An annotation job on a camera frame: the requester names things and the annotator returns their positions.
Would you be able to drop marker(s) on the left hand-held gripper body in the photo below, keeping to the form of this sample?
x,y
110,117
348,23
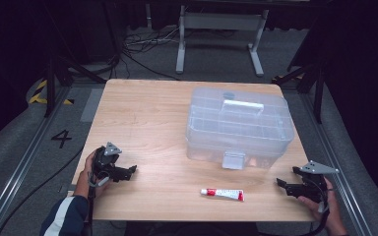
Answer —
x,y
106,160

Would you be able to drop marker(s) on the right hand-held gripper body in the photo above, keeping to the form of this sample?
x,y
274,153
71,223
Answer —
x,y
311,187

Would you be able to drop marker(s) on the red and white tube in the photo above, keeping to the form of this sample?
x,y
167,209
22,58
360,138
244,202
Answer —
x,y
224,194

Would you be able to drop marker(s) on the clear plastic storage box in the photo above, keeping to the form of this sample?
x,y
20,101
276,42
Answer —
x,y
239,128

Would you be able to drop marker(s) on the person's left hand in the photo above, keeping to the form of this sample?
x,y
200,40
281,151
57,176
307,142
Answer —
x,y
84,178

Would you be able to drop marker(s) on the person's right hand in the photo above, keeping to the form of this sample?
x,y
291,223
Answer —
x,y
331,209

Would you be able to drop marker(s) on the grey floor tape patch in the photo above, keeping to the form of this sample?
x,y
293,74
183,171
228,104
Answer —
x,y
92,105

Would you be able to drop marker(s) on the black tripod stand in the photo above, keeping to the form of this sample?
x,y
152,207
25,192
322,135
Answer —
x,y
318,88
50,85

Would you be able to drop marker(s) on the yellow and black floor tape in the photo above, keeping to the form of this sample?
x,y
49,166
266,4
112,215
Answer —
x,y
36,96

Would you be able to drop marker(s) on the aluminium floor rail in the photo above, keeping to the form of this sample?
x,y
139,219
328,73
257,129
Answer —
x,y
23,170
338,164

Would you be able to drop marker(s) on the grey metal table frame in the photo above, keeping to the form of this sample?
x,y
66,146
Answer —
x,y
221,21

